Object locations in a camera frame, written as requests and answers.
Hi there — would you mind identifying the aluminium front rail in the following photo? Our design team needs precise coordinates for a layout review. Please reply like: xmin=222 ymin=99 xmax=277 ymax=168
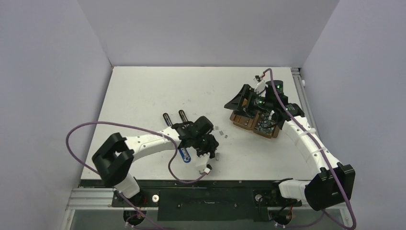
xmin=66 ymin=187 xmax=352 ymax=211

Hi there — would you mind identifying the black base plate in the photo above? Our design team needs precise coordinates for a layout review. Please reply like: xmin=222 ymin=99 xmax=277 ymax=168
xmin=130 ymin=180 xmax=302 ymax=221

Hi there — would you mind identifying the aluminium side rail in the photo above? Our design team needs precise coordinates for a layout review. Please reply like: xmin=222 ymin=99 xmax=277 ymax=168
xmin=291 ymin=68 xmax=317 ymax=132

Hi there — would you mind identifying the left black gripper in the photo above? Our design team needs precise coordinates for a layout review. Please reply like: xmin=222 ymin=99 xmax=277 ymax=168
xmin=192 ymin=134 xmax=217 ymax=161

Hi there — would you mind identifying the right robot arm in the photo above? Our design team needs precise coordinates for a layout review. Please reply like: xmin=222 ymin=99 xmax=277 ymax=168
xmin=224 ymin=80 xmax=356 ymax=211

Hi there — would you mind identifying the brown plastic tray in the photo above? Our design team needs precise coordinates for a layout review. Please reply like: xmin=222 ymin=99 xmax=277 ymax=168
xmin=230 ymin=96 xmax=280 ymax=138

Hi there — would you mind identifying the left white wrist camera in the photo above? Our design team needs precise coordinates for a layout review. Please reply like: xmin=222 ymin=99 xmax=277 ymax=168
xmin=195 ymin=153 xmax=211 ymax=174

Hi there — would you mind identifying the black stapler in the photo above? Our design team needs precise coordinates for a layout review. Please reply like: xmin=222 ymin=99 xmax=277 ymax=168
xmin=178 ymin=110 xmax=189 ymax=123

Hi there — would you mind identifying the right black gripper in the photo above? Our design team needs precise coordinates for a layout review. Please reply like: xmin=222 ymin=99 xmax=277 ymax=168
xmin=225 ymin=85 xmax=273 ymax=119

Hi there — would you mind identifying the blue stapler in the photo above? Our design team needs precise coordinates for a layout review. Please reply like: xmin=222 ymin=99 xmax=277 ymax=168
xmin=162 ymin=113 xmax=192 ymax=164

